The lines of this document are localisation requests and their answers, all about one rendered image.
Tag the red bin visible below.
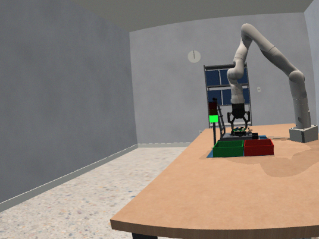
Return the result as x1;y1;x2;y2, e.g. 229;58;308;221
244;139;274;156

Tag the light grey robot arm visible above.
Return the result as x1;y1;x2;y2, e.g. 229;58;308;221
227;24;311;129

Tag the green open tray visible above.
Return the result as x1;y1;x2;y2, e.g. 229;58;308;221
213;140;244;157

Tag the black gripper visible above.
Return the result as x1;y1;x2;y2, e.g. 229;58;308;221
227;103;250;130

